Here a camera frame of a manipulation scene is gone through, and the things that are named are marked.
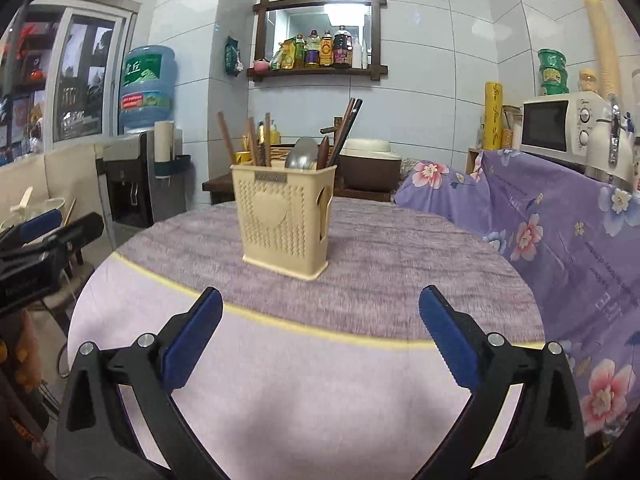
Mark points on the black chopstick gold tip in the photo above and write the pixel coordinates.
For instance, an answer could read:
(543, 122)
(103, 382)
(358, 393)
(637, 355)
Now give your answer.
(261, 144)

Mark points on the green stacked bowls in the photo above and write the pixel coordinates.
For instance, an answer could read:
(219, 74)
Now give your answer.
(552, 71)

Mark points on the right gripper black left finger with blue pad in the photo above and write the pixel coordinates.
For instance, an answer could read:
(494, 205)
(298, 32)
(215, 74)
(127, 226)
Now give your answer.
(95, 439)

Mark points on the yellow mug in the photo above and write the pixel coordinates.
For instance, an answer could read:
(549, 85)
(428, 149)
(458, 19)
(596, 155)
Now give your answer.
(243, 158)

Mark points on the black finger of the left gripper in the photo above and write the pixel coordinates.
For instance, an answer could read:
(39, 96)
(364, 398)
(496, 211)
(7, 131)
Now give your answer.
(68, 240)

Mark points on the brown curved wooden chopstick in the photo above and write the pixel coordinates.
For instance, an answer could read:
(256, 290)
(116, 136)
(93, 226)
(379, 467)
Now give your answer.
(267, 139)

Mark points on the purple floral cloth cover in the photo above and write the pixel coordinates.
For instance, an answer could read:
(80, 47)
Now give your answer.
(575, 241)

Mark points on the blue water jug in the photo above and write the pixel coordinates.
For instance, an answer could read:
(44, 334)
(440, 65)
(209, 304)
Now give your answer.
(147, 88)

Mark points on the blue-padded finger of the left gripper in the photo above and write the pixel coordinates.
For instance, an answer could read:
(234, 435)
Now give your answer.
(28, 231)

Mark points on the pink small bowl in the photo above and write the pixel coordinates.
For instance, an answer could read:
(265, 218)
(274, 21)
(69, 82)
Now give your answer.
(261, 66)

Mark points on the white brown rice cooker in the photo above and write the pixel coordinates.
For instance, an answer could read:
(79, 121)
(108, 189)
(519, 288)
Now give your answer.
(369, 165)

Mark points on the metal spoon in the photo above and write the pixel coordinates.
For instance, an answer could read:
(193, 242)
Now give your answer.
(303, 155)

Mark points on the white microwave oven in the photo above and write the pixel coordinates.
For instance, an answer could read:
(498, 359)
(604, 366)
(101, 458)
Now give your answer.
(558, 127)

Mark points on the black chopstick silver band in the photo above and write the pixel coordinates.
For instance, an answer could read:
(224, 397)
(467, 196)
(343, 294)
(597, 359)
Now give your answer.
(350, 122)

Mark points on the cream plastic utensil basket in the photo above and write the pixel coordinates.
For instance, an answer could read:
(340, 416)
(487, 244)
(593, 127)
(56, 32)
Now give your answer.
(284, 217)

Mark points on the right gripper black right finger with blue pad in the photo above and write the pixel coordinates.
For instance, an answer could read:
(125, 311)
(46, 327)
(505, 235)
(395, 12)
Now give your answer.
(522, 419)

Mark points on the water dispenser machine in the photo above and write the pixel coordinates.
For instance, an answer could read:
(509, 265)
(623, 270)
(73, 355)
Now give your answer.
(142, 191)

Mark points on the white electric kettle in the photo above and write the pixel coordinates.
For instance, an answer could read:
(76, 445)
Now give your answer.
(610, 150)

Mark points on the reddish brown wooden chopstick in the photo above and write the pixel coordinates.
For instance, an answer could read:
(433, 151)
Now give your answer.
(336, 147)

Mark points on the bamboo style faucet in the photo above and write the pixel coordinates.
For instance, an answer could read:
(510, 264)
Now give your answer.
(332, 129)

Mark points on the wooden framed wall mirror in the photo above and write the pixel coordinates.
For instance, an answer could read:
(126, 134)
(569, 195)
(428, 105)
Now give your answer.
(284, 25)

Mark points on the dark soy sauce bottle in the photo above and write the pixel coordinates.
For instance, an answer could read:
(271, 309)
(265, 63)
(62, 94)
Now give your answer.
(342, 48)

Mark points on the green hanging packet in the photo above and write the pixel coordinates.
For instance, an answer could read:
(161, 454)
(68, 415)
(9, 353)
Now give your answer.
(233, 65)

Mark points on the yellow rolled mat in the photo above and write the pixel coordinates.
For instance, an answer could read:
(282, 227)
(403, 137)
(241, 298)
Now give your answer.
(492, 136)

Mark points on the purple label oil bottle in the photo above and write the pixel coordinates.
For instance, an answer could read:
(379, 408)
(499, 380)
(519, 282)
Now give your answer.
(312, 50)

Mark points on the yellow label sauce bottle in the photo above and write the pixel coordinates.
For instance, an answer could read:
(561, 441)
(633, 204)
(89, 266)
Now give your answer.
(326, 50)

